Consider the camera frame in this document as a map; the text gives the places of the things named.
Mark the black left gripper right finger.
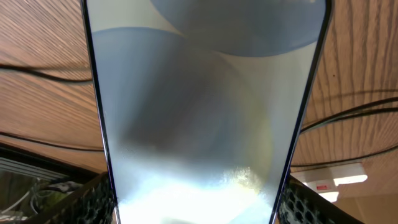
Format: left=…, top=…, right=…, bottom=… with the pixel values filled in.
left=277, top=175, right=362, bottom=224

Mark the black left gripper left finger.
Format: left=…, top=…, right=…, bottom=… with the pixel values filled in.
left=22, top=172, right=115, bottom=224

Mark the blue smartphone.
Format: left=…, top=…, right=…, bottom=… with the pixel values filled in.
left=81, top=0, right=333, bottom=223

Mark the white power strip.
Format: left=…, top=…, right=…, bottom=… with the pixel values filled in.
left=291, top=163, right=368, bottom=202

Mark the black charging cable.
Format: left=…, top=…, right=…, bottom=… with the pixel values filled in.
left=0, top=63, right=398, bottom=168

